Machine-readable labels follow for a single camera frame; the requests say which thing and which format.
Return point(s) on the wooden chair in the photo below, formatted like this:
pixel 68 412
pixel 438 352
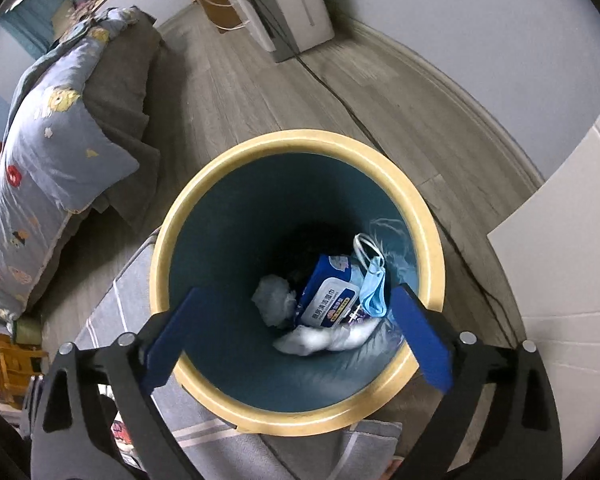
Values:
pixel 15 360

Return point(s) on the yellow rimmed teal waste bin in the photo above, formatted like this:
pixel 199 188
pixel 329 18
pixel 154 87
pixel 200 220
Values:
pixel 240 210

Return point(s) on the grey bed sheet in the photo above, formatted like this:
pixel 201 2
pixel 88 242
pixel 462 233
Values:
pixel 120 85

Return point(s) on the blue printed duvet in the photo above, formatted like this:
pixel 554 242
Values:
pixel 40 170

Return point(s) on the blue wet wipes pack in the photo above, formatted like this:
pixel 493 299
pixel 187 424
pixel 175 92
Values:
pixel 327 295

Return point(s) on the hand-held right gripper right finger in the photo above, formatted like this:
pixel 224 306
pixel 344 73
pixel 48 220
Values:
pixel 422 340

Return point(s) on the white labelled plastic wrapper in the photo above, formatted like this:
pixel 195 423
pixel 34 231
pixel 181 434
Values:
pixel 325 337

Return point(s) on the blue curtain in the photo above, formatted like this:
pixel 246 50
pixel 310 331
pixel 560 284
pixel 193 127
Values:
pixel 55 5

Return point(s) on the green container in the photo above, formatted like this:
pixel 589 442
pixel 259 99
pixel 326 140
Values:
pixel 27 330

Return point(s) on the grey plaid cushion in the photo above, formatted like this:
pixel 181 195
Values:
pixel 125 300

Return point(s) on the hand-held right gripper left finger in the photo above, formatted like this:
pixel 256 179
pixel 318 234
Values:
pixel 172 340

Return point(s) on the blue face mask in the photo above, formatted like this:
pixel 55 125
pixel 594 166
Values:
pixel 375 295

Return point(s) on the white air purifier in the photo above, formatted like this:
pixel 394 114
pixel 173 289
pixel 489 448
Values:
pixel 290 0

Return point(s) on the clear plastic bag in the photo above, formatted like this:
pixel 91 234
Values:
pixel 275 300

